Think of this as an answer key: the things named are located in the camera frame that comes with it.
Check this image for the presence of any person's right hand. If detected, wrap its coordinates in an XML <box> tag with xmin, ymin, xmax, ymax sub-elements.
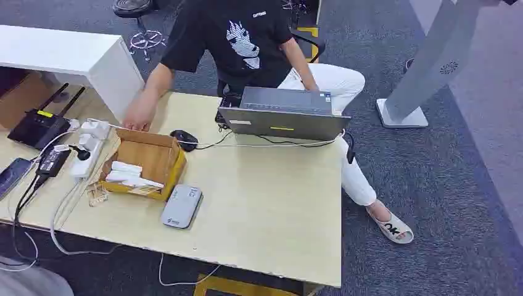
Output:
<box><xmin>122</xmin><ymin>94</ymin><xmax>159</xmax><ymax>133</ymax></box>

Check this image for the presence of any wooden card box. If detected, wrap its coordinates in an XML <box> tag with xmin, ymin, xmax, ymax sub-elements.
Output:
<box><xmin>99</xmin><ymin>128</ymin><xmax>187</xmax><ymax>202</ymax></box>

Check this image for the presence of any white charger plug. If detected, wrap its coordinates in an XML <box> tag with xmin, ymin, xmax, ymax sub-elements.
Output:
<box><xmin>77</xmin><ymin>133</ymin><xmax>99</xmax><ymax>152</ymax></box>
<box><xmin>80</xmin><ymin>119</ymin><xmax>111</xmax><ymax>141</ymax></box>

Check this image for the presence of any black computer mouse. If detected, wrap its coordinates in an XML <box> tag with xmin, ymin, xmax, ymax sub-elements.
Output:
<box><xmin>170</xmin><ymin>129</ymin><xmax>200</xmax><ymax>153</ymax></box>

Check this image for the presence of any white card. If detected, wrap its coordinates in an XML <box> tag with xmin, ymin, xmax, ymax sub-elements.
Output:
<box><xmin>110</xmin><ymin>160</ymin><xmax>143</xmax><ymax>175</ymax></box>
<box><xmin>105</xmin><ymin>170</ymin><xmax>165</xmax><ymax>190</ymax></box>

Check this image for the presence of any black plug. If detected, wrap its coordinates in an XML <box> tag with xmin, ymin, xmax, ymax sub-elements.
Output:
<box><xmin>68</xmin><ymin>144</ymin><xmax>91</xmax><ymax>162</ymax></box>

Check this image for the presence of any white power strip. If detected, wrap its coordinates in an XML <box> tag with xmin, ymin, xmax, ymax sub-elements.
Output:
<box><xmin>70</xmin><ymin>120</ymin><xmax>111</xmax><ymax>181</ymax></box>

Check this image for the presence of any small clear packet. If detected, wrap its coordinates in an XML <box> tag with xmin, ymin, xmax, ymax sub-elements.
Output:
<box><xmin>86</xmin><ymin>182</ymin><xmax>110</xmax><ymax>208</ymax></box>

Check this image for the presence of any black power adapter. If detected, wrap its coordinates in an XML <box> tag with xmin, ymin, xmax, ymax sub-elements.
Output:
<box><xmin>36</xmin><ymin>147</ymin><xmax>72</xmax><ymax>179</ymax></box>

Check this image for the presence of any black router with antennas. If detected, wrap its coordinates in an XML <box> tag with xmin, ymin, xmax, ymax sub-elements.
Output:
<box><xmin>7</xmin><ymin>83</ymin><xmax>86</xmax><ymax>151</ymax></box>

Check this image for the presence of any black office chair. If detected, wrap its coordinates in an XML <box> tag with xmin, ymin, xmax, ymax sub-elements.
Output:
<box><xmin>112</xmin><ymin>0</ymin><xmax>169</xmax><ymax>62</ymax></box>

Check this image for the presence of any brown cardboard box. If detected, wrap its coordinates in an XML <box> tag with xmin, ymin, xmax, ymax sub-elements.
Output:
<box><xmin>0</xmin><ymin>71</ymin><xmax>55</xmax><ymax>131</ymax></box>

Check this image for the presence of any dark smartphone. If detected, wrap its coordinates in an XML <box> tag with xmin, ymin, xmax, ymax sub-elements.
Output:
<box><xmin>0</xmin><ymin>158</ymin><xmax>33</xmax><ymax>202</ymax></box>

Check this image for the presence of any person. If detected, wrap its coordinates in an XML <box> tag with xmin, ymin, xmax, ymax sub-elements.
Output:
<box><xmin>122</xmin><ymin>0</ymin><xmax>414</xmax><ymax>245</ymax></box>

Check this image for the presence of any grey laptop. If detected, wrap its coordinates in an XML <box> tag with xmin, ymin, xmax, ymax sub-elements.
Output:
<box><xmin>217</xmin><ymin>86</ymin><xmax>352</xmax><ymax>142</ymax></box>

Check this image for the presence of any grey robot shell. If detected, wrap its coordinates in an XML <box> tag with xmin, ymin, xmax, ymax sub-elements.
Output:
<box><xmin>0</xmin><ymin>256</ymin><xmax>75</xmax><ymax>296</ymax></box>

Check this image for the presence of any pale sandal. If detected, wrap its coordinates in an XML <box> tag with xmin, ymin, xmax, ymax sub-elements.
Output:
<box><xmin>365</xmin><ymin>199</ymin><xmax>414</xmax><ymax>245</ymax></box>

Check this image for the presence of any grey floor stand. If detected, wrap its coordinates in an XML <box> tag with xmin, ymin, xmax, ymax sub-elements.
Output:
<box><xmin>375</xmin><ymin>0</ymin><xmax>484</xmax><ymax>129</ymax></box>

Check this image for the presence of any black mouse cable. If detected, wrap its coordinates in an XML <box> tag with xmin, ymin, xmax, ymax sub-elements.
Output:
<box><xmin>195</xmin><ymin>129</ymin><xmax>234</xmax><ymax>150</ymax></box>

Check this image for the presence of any black adapter cable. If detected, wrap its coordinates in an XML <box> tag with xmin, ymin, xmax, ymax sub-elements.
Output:
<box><xmin>12</xmin><ymin>173</ymin><xmax>46</xmax><ymax>263</ymax></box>

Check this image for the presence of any white power strip cable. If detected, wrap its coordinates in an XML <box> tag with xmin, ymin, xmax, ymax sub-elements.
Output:
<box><xmin>49</xmin><ymin>179</ymin><xmax>123</xmax><ymax>257</ymax></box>

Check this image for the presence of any white hanging cable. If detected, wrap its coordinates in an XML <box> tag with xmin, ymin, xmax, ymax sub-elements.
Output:
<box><xmin>158</xmin><ymin>253</ymin><xmax>222</xmax><ymax>287</ymax></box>

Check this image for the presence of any thin white cable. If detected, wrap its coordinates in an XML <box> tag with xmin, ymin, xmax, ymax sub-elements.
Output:
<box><xmin>0</xmin><ymin>231</ymin><xmax>39</xmax><ymax>273</ymax></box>

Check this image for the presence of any yellow table frame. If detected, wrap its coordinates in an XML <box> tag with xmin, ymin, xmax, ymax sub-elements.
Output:
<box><xmin>193</xmin><ymin>273</ymin><xmax>304</xmax><ymax>296</ymax></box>

